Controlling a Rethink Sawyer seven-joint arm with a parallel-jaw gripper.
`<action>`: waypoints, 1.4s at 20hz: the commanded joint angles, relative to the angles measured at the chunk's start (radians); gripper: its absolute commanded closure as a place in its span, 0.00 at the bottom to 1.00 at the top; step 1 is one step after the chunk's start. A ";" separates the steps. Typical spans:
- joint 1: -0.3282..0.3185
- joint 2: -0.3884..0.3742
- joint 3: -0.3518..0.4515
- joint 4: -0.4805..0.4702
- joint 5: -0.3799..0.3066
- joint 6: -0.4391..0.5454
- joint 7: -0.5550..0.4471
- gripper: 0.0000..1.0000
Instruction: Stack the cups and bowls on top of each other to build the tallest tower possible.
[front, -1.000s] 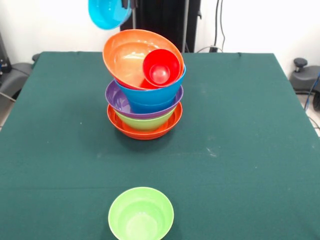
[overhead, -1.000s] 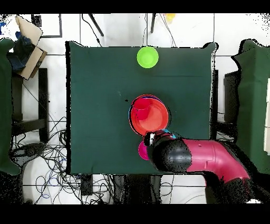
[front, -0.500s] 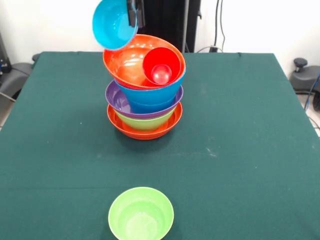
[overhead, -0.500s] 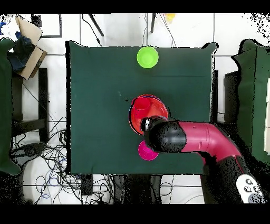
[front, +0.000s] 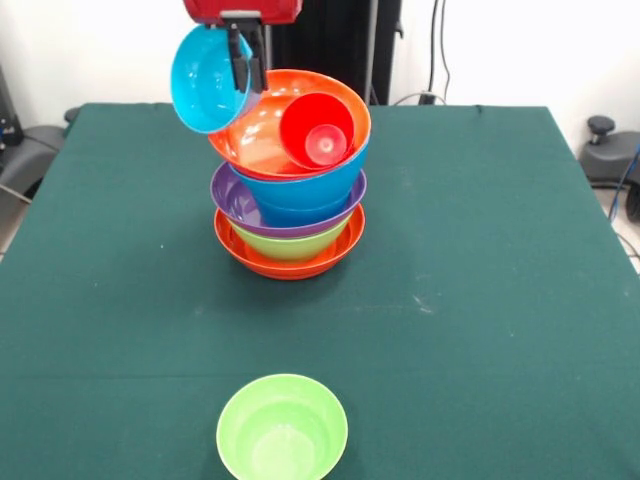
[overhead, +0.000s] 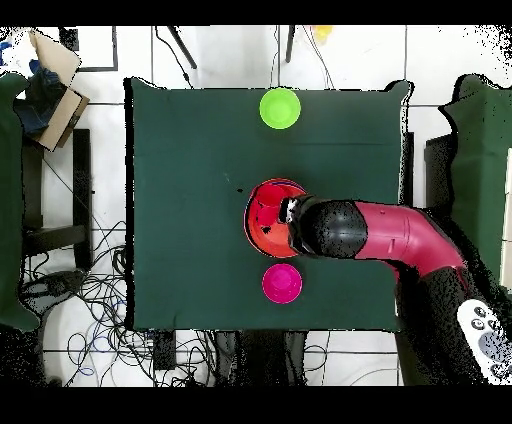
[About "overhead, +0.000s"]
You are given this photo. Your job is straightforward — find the black pedestal leg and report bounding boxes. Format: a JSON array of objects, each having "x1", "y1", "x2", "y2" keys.
[{"x1": 19, "y1": 271, "x2": 87, "y2": 309}]

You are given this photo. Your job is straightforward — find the small green bowl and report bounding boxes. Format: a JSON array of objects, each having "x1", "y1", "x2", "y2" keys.
[{"x1": 258, "y1": 87, "x2": 302, "y2": 130}]

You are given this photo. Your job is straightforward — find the red cup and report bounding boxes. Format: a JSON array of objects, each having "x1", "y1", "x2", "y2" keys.
[{"x1": 250, "y1": 185, "x2": 287, "y2": 228}]

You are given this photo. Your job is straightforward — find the cardboard box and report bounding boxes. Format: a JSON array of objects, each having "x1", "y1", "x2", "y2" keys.
[{"x1": 27, "y1": 28, "x2": 91, "y2": 153}]

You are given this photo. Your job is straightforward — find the tangle of floor cables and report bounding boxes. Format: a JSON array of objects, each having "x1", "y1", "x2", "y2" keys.
[{"x1": 23, "y1": 223, "x2": 333, "y2": 387}]

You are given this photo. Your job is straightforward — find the dark green tablecloth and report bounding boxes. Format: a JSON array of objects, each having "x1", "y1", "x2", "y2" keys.
[{"x1": 124, "y1": 77, "x2": 413, "y2": 333}]

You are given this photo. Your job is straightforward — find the orange bowl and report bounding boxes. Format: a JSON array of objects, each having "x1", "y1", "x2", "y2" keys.
[
  {"x1": 243, "y1": 184, "x2": 299, "y2": 260},
  {"x1": 253, "y1": 178, "x2": 308, "y2": 195}
]

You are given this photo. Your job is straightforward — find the black metal frame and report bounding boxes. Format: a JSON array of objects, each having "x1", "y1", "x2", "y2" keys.
[{"x1": 58, "y1": 25, "x2": 120, "y2": 73}]

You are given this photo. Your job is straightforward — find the green cloth side table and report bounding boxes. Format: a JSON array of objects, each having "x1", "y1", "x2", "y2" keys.
[
  {"x1": 0, "y1": 71, "x2": 41, "y2": 333},
  {"x1": 435, "y1": 73, "x2": 512, "y2": 289}
]

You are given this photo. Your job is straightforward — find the dark blue cloth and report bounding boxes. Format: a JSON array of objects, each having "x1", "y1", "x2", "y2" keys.
[{"x1": 15, "y1": 59, "x2": 65, "y2": 137}]

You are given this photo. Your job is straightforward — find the black stand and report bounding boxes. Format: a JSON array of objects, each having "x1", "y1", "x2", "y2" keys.
[{"x1": 21, "y1": 128, "x2": 94, "y2": 270}]

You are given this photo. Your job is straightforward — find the black tripod leg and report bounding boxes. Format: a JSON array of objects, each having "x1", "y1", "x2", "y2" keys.
[
  {"x1": 166, "y1": 25, "x2": 198, "y2": 70},
  {"x1": 284, "y1": 25, "x2": 297, "y2": 64}
]

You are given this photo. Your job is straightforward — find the pink bowl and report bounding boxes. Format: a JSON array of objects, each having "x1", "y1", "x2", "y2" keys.
[{"x1": 261, "y1": 263, "x2": 304, "y2": 305}]

